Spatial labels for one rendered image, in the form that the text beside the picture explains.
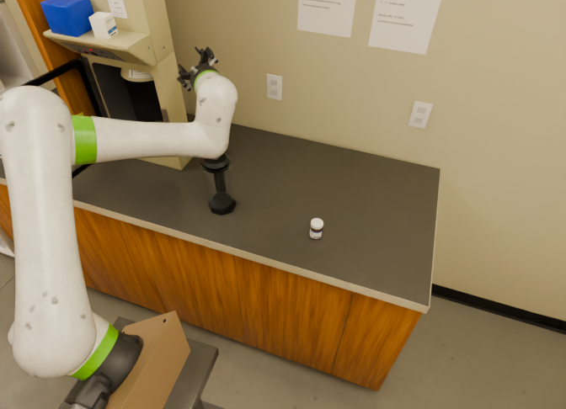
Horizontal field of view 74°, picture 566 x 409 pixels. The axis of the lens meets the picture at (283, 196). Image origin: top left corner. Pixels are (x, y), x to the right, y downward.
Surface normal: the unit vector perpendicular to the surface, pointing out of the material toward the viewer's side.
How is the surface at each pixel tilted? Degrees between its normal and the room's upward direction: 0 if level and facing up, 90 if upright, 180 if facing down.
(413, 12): 90
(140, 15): 90
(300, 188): 0
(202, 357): 0
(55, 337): 38
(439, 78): 90
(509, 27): 90
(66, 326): 48
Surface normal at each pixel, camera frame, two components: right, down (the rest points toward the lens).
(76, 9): 0.94, 0.25
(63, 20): -0.33, 0.66
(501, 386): 0.01, -0.71
